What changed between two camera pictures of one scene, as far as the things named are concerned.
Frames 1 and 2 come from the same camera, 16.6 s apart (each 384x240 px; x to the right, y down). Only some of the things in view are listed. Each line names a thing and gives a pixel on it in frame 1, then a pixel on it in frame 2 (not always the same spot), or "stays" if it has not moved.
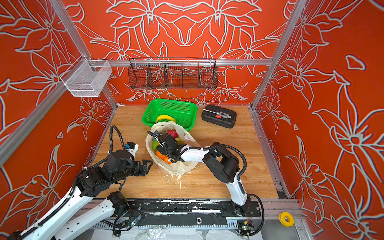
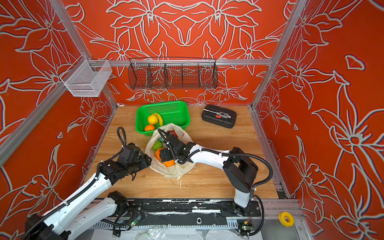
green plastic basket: x=184 y=113 -> x=143 y=112
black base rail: x=190 y=213 stays
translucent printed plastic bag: x=177 y=169 stays
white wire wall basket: x=87 y=78 stays
